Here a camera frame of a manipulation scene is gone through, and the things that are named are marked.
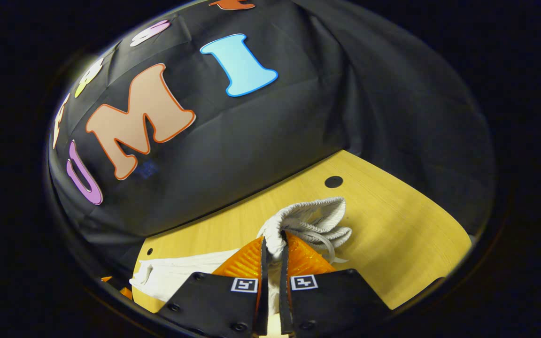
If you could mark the white jeans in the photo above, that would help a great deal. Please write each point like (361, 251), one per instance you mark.
(313, 220)

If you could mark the black backdrop cloth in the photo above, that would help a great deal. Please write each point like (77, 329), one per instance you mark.
(275, 117)

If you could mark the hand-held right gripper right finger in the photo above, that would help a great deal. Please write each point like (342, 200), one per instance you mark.
(283, 300)

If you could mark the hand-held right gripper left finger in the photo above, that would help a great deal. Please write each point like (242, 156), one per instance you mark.
(263, 300)

